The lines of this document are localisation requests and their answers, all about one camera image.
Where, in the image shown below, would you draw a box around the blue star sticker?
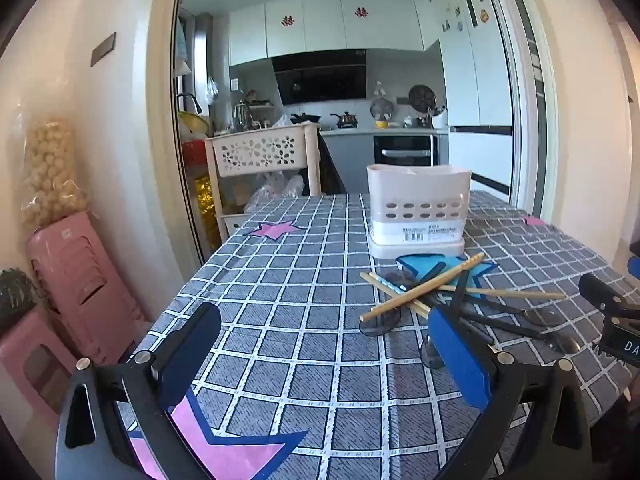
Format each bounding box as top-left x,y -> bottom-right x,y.
395,254 -> 499,302

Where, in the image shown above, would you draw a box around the white upper cabinets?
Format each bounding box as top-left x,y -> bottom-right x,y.
228,0 -> 427,67

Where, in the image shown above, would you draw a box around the gold foil bag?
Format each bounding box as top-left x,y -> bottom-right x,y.
192,174 -> 221,252

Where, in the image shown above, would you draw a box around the bag of white balls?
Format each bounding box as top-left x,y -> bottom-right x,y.
20,117 -> 92,234

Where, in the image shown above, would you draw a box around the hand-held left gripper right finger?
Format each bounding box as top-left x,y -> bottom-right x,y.
427,305 -> 593,480

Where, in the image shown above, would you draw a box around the patterned wooden chopstick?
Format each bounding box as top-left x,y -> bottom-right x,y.
367,270 -> 438,313

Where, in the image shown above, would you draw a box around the grey wall switch plate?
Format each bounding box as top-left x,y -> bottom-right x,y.
90,32 -> 117,67

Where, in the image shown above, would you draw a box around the yellow plastic basin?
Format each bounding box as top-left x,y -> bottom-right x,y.
177,112 -> 211,137

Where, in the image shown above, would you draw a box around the black built-in oven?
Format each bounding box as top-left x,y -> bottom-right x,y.
373,135 -> 434,196

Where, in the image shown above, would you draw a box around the clear plastic bags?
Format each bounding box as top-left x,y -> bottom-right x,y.
243,172 -> 306,214

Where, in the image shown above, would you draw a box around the dark round hanging rack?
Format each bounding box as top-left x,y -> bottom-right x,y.
408,84 -> 437,114

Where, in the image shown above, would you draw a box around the beige plastic storage cart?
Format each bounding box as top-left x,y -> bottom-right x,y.
204,122 -> 322,252

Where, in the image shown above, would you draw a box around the grey checked tablecloth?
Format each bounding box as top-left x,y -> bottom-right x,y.
127,191 -> 640,480

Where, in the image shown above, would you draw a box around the pink plastic stool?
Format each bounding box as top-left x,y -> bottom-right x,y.
0,309 -> 77,432

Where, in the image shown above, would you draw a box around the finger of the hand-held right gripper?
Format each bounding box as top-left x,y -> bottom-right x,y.
578,273 -> 629,317

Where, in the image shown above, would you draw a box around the grey round hanging strainer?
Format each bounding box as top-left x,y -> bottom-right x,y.
369,97 -> 395,121

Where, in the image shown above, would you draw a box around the black kitchen faucet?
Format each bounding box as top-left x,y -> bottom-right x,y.
175,92 -> 204,117

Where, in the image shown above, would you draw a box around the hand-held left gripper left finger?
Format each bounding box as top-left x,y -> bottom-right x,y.
55,302 -> 222,480

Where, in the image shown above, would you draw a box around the dark green plant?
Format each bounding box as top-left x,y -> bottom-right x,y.
0,268 -> 39,332

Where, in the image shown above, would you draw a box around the black-handled steel spoon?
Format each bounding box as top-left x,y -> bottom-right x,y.
457,310 -> 582,356
440,297 -> 567,327

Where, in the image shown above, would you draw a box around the black range hood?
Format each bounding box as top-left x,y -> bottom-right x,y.
272,49 -> 369,107

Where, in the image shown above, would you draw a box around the stack of pink plastic stools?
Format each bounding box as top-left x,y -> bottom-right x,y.
27,211 -> 147,367

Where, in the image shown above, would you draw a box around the white plastic utensil holder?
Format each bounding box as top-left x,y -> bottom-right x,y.
366,163 -> 472,260

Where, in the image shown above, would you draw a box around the grey kitchen counter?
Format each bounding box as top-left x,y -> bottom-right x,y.
319,127 -> 450,196

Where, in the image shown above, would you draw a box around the white refrigerator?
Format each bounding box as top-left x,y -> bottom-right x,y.
429,0 -> 515,197

